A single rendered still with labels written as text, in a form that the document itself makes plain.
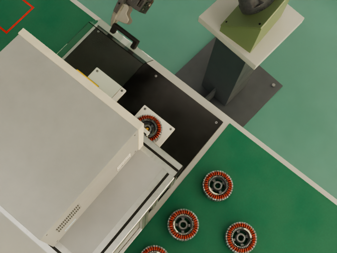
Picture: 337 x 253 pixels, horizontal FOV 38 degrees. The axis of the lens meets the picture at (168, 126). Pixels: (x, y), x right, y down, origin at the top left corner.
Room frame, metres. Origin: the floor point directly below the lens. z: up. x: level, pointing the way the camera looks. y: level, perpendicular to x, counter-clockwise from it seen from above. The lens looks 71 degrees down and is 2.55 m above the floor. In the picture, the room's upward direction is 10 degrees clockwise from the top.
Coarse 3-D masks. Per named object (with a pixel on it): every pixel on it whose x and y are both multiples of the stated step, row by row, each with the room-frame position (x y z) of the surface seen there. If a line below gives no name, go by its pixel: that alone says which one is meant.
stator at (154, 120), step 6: (144, 114) 0.61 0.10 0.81; (150, 114) 0.61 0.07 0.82; (144, 120) 0.59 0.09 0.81; (150, 120) 0.59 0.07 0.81; (156, 120) 0.59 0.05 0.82; (144, 126) 0.57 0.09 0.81; (150, 126) 0.57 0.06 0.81; (156, 126) 0.57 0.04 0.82; (150, 132) 0.55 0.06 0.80; (156, 132) 0.55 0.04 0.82; (150, 138) 0.52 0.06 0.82; (156, 138) 0.53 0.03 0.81
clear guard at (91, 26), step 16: (80, 32) 0.77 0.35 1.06; (96, 32) 0.78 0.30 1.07; (64, 48) 0.70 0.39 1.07; (80, 48) 0.71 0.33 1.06; (96, 48) 0.72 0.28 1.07; (112, 48) 0.73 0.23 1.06; (128, 48) 0.75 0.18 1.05; (80, 64) 0.65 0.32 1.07; (96, 64) 0.66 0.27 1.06; (112, 64) 0.67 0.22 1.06; (128, 64) 0.68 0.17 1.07; (96, 80) 0.61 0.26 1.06; (112, 80) 0.62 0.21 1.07; (112, 96) 0.56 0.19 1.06
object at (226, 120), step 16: (96, 16) 1.02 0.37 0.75; (176, 80) 0.80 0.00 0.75; (192, 96) 0.74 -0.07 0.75; (224, 128) 0.64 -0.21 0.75; (240, 128) 0.65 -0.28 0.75; (208, 144) 0.56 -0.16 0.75; (304, 176) 0.51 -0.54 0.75; (320, 192) 0.46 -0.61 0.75; (0, 224) 0.13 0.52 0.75; (0, 240) 0.07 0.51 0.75; (16, 240) 0.08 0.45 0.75; (32, 240) 0.09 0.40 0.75
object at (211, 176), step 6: (210, 174) 0.44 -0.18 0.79; (216, 174) 0.44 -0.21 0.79; (222, 174) 0.45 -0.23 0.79; (204, 180) 0.41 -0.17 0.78; (210, 180) 0.42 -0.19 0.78; (222, 180) 0.43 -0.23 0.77; (228, 180) 0.43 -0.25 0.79; (204, 186) 0.39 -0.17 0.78; (228, 186) 0.41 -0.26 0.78; (204, 192) 0.37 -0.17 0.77; (210, 192) 0.37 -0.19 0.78; (222, 192) 0.38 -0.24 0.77; (228, 192) 0.38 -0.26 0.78; (210, 198) 0.35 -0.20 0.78; (216, 198) 0.35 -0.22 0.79; (222, 198) 0.36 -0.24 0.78
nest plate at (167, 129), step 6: (144, 108) 0.65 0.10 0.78; (138, 114) 0.62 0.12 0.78; (156, 114) 0.63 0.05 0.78; (162, 120) 0.61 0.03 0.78; (162, 126) 0.59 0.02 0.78; (168, 126) 0.59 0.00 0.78; (162, 132) 0.57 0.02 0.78; (168, 132) 0.57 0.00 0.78; (162, 138) 0.54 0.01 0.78; (156, 144) 0.52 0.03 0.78
